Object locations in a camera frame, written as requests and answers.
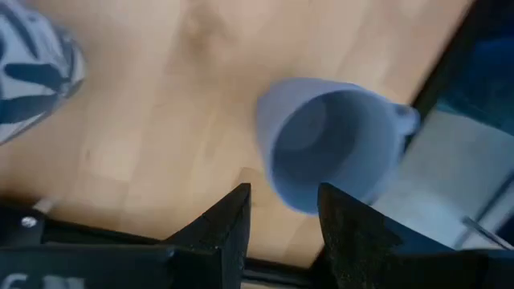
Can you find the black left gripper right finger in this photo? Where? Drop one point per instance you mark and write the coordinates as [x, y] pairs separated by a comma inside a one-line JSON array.
[[353, 249]]

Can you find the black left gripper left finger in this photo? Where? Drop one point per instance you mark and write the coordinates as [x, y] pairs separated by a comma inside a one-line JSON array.
[[217, 245]]

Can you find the pale lavender mug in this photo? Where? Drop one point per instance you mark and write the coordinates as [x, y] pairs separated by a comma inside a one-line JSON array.
[[321, 148]]

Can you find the white mug with blue flowers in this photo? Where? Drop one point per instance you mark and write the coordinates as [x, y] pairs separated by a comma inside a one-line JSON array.
[[36, 76]]

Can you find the black aluminium table frame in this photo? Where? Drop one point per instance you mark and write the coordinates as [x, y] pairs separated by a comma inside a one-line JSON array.
[[449, 60]]

